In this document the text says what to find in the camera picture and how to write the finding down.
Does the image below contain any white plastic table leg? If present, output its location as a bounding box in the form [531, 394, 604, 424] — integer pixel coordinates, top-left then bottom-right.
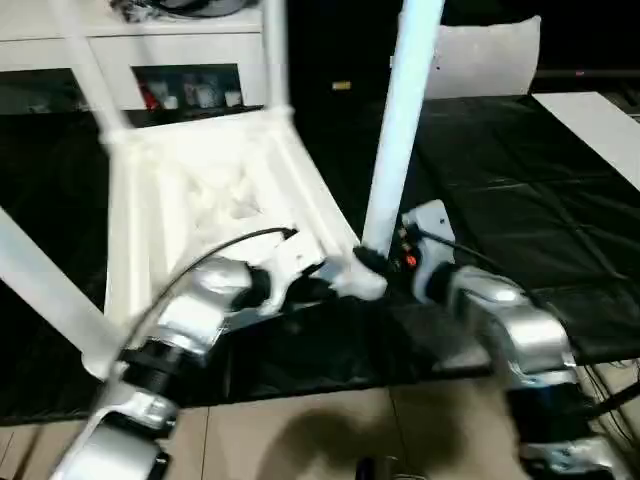
[360, 0, 447, 256]
[0, 207, 126, 374]
[49, 0, 136, 145]
[259, 0, 297, 125]

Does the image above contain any black mat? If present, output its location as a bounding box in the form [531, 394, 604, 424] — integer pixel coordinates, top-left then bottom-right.
[0, 94, 640, 427]

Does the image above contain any grey cushion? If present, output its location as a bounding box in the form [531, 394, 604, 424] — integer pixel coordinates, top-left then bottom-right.
[428, 14, 544, 100]

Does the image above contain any white flat board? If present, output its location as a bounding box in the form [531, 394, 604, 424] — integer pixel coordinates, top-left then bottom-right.
[531, 91, 640, 194]

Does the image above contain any black flat monitor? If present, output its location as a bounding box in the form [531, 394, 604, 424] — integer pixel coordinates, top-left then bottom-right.
[534, 69, 640, 95]

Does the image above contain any white cabinet with glass doors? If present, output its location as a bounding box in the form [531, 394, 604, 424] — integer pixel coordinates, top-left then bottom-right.
[0, 0, 267, 115]

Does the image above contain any black floor stand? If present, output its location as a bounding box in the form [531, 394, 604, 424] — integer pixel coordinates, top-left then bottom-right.
[593, 383, 640, 417]

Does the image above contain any grey helmet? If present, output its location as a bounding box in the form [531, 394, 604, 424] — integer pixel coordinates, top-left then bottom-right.
[159, 0, 247, 17]

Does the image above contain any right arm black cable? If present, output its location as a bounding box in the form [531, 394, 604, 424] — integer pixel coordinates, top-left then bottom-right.
[423, 231, 507, 270]

